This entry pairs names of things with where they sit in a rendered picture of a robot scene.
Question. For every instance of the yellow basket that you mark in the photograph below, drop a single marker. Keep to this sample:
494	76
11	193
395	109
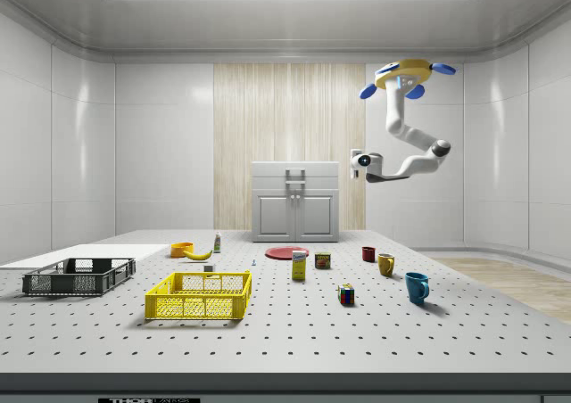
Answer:
196	307

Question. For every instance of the flat-sided can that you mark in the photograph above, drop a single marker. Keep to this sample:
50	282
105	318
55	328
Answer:
322	261

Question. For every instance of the blue mug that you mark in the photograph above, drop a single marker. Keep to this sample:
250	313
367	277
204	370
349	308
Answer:
416	289

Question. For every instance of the red mug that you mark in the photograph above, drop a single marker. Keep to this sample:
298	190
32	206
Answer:
368	254

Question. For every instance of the yellow bowl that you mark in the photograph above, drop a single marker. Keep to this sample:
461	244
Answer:
178	250

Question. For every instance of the dark grey basket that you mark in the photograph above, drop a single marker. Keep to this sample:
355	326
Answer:
44	282

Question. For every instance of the drone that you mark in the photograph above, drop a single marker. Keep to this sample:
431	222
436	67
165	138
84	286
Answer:
403	69

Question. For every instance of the banana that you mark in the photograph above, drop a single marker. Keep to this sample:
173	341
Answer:
198	256

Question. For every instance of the yellow mug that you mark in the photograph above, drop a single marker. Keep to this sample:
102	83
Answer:
385	265

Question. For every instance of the white board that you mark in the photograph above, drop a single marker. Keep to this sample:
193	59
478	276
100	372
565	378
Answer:
89	252

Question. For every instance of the puzzle cube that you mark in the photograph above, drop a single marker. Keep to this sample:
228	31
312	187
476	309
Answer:
346	295

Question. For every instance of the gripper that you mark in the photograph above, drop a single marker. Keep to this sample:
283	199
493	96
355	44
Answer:
354	171

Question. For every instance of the white cabinet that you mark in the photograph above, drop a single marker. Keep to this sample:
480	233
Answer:
294	211

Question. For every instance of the white and yellow carton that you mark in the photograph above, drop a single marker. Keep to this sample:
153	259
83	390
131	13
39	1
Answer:
299	267

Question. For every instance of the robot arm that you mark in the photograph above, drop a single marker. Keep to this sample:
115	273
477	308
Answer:
415	136

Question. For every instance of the small white bottle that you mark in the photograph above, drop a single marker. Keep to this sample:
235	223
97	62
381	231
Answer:
217	244

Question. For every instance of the grey cube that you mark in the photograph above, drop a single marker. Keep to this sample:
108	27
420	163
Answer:
209	268

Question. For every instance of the red plate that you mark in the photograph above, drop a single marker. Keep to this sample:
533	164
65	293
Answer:
281	253

